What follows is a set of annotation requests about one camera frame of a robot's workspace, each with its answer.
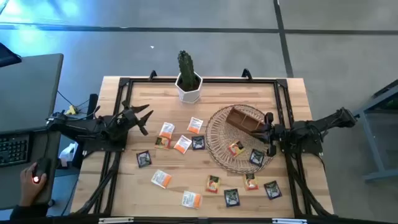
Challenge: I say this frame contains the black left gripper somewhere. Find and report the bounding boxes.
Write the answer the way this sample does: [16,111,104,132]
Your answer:
[114,100,154,138]

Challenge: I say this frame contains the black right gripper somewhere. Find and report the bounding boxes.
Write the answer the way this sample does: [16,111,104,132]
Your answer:
[250,111,285,157]

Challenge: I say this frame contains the purple black tea packet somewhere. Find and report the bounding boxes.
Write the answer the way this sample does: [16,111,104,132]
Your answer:
[136,150,152,169]
[191,135,206,151]
[263,180,283,200]
[223,188,241,208]
[249,148,266,167]

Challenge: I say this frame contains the brown wooden organizer box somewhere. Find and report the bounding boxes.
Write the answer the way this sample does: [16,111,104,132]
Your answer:
[225,105,265,136]

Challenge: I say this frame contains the orange white tea packet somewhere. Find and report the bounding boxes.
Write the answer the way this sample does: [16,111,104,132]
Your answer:
[181,190,203,210]
[173,134,193,155]
[150,169,172,189]
[187,116,204,135]
[159,121,175,139]

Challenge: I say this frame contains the person's forearm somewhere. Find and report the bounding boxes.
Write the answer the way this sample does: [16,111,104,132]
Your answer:
[9,203,49,220]

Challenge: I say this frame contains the white hexagonal plant pot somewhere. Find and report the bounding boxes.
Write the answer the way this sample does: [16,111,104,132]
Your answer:
[174,72,203,104]

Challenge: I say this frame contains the green cactus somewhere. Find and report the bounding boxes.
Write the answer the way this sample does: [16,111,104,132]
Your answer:
[177,50,200,91]

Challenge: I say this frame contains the white plastic object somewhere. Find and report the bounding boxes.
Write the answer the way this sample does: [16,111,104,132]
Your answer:
[58,142,78,169]

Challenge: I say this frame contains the black crossbar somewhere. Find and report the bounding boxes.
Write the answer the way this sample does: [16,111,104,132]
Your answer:
[9,213,398,224]

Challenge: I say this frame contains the black computer mouse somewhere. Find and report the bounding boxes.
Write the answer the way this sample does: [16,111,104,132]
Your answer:
[32,157,52,185]

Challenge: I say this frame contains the black computer keyboard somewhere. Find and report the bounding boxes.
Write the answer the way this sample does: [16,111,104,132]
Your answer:
[0,133,30,167]

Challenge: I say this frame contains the person's hand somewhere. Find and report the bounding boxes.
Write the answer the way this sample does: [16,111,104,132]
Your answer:
[19,162,47,208]

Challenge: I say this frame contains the black monitor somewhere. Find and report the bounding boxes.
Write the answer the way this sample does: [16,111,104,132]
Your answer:
[0,42,22,68]

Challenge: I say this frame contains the dark grey desk panel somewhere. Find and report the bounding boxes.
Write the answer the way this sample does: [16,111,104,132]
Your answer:
[0,129,62,211]

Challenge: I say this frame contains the black upright post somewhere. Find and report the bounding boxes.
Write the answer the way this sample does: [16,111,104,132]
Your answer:
[88,93,99,116]

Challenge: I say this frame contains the black aluminium table frame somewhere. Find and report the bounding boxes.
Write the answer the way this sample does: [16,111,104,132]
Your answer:
[73,76,335,218]

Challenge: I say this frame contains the black floor cable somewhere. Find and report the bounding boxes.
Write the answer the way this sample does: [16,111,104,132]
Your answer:
[57,90,91,121]

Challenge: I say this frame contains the white metal bracket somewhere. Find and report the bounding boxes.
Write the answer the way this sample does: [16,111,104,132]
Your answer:
[272,218,308,224]
[98,217,134,224]

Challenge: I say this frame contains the grey metal table frame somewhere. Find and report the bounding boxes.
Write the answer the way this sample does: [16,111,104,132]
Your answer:
[354,79,398,183]

